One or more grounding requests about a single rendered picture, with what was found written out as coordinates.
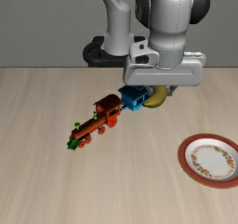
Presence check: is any yellow banana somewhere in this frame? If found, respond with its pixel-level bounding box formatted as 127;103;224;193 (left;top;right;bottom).
142;86;168;109

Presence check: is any red-rimmed white plate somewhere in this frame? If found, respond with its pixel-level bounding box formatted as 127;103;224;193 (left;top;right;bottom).
177;133;238;190

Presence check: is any red toy train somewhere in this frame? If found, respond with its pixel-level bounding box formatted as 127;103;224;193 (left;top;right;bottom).
66;85;149;152

